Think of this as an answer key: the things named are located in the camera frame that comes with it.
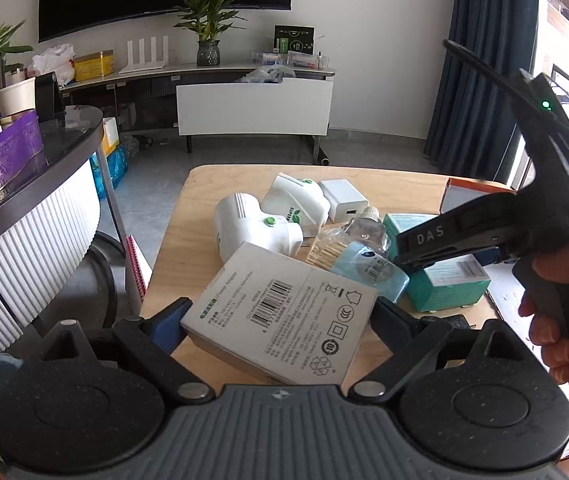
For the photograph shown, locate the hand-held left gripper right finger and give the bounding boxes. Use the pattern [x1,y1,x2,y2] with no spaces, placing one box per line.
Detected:
[347,299,525,402]

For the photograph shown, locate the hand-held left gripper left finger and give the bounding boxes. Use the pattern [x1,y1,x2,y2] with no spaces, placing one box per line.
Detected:
[39,296,216,406]

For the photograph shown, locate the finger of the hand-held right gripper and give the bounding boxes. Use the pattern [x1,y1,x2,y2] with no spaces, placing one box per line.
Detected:
[394,191,540,257]
[395,243,515,272]

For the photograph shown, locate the teal cardboard box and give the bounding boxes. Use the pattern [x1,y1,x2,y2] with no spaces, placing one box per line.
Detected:
[381,212,492,312]

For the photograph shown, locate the orange white cardboard box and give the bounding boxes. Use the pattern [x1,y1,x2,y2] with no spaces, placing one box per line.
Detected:
[439,177,520,216]

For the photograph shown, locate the blue plastic packet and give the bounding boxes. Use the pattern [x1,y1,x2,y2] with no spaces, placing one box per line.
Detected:
[331,241,410,304]

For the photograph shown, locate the clear glass liquid bottle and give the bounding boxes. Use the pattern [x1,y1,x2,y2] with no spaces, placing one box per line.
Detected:
[341,206,389,256]

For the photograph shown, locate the clear toothpick container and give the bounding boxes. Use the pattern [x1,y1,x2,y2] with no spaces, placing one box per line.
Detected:
[307,227,360,274]

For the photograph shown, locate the white power adapter box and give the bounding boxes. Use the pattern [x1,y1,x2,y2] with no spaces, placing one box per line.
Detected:
[180,241,380,386]

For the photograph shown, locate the white plug-in mosquito repeller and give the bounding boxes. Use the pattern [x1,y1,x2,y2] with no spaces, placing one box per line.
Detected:
[263,173,331,238]
[214,192,305,264]

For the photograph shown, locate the person's right hand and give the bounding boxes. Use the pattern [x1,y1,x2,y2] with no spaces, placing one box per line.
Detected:
[517,247,569,387]

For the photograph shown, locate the red spiral notebook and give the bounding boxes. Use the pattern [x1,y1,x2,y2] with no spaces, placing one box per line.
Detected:
[127,235,153,304]

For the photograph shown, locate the white USB charger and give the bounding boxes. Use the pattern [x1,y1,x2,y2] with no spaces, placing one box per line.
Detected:
[319,179,369,223]

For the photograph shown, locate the dark counter with ribbed front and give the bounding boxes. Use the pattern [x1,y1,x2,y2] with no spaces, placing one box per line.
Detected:
[0,105,118,361]

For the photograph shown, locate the dark blue curtain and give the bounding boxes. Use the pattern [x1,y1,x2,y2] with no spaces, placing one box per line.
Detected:
[424,0,540,181]

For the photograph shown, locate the blue plastic bag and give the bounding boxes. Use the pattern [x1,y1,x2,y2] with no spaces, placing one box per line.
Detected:
[89,145,129,202]

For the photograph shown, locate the white yellow carton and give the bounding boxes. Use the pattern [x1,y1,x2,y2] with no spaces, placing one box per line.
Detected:
[100,117,122,158]

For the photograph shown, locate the clear plastic organiser trays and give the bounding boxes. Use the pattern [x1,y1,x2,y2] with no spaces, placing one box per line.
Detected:
[252,49,326,70]

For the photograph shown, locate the TV stand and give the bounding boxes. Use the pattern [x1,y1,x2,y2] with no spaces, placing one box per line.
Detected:
[59,62,337,166]

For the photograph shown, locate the crumpled grey plastic bag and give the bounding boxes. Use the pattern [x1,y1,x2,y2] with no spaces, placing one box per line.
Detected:
[237,64,297,85]

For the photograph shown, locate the green black box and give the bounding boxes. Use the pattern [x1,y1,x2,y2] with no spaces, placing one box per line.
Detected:
[273,25,315,55]

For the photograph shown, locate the black stand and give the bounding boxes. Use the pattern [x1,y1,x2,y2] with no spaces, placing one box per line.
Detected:
[34,72,65,123]

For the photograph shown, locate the white router with antennas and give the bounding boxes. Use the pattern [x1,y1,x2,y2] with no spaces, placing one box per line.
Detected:
[118,36,170,75]

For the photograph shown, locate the yellow box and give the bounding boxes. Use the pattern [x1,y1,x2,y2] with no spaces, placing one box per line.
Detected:
[73,50,115,82]

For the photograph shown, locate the paper cup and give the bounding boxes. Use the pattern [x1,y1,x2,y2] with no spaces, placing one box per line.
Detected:
[0,77,38,118]

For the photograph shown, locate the white plastic bag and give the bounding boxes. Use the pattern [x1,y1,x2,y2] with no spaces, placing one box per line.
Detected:
[32,43,76,87]

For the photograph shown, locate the potted plant in dark vase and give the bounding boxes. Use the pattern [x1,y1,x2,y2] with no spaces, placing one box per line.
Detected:
[173,0,248,67]

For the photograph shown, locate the black cable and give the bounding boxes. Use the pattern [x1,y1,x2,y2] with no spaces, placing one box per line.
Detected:
[443,39,532,93]

